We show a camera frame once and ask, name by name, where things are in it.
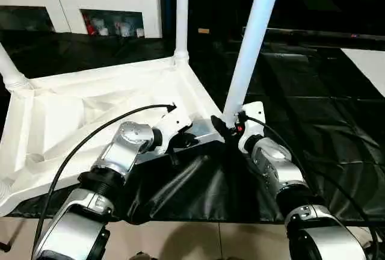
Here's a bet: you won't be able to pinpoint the white plastic table leg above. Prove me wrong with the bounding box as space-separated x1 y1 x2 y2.
173 0 191 66
221 0 285 127
0 43 32 92

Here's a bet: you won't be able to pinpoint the white plastic table top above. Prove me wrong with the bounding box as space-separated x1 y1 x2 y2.
0 55 226 217

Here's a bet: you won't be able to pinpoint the black plastic mat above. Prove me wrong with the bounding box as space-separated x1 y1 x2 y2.
0 30 385 224

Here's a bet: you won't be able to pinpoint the small bottles behind glass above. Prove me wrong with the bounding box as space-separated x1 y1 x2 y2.
81 10 146 37

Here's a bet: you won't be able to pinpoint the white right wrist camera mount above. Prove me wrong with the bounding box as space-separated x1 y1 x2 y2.
237 101 265 153

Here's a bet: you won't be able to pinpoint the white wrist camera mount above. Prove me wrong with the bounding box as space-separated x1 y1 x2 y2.
152 106 193 156
237 101 265 153

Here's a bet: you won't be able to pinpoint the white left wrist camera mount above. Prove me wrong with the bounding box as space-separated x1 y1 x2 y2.
152 106 193 156

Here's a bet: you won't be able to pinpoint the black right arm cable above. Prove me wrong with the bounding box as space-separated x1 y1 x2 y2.
242 116 381 255

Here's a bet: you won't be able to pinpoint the dark metal rail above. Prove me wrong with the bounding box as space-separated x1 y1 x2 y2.
242 26 385 42

